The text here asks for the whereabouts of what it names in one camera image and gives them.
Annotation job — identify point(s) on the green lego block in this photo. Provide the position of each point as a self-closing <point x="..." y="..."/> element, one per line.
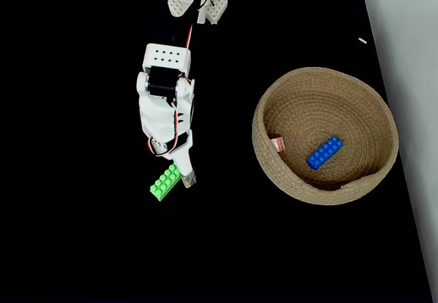
<point x="164" y="183"/>

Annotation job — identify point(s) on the pink lego block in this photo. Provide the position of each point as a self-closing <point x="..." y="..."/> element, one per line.
<point x="278" y="144"/>

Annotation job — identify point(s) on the blue lego block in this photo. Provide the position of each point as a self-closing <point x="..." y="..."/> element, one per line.
<point x="325" y="153"/>

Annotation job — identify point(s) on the small white scrap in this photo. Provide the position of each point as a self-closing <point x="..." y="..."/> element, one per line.
<point x="362" y="40"/>

